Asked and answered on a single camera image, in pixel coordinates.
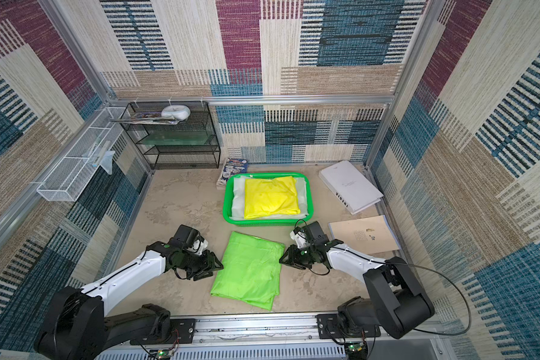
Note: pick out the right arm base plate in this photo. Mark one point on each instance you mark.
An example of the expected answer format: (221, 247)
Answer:
(337, 326)

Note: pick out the small yellow raincoat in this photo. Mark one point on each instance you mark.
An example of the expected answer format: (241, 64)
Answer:
(265, 197)

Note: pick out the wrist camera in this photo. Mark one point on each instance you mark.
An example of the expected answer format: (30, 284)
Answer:
(198, 246)
(298, 236)

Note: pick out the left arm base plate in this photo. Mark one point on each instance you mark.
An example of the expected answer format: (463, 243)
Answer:
(178, 330)

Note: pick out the white book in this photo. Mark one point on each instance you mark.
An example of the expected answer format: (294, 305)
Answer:
(350, 186)

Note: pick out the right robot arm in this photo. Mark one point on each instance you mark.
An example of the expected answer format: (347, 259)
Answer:
(397, 301)

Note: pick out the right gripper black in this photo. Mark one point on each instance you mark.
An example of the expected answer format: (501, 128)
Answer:
(301, 256)

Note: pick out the green plastic basket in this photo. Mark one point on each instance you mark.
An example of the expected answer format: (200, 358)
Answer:
(227, 202)

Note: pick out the blue treehouse book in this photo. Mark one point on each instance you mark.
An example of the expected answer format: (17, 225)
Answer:
(231, 167)

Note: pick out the magazine on rack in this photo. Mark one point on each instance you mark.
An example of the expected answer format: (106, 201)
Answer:
(147, 119)

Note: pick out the black wire shelf rack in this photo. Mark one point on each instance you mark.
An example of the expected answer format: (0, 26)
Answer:
(192, 143)

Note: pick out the lime green raincoat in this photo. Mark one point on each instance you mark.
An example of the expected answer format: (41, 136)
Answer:
(251, 271)

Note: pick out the tan notebook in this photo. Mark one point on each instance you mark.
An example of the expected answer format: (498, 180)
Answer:
(370, 235)

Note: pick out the white translucent raincoat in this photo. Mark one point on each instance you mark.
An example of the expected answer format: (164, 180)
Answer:
(238, 198)

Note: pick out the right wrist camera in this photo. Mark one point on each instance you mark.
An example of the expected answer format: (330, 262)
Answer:
(298, 236)

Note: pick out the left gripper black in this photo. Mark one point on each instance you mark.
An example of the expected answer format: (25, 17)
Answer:
(208, 265)

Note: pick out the white wire wall basket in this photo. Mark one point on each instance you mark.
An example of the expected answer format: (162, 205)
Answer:
(90, 152)

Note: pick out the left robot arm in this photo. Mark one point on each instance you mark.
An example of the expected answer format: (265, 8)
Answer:
(77, 324)

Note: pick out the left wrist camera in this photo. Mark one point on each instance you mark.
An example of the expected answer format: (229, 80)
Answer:
(198, 246)

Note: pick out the white bowl on rack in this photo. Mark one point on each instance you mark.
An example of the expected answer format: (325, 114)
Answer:
(176, 112)

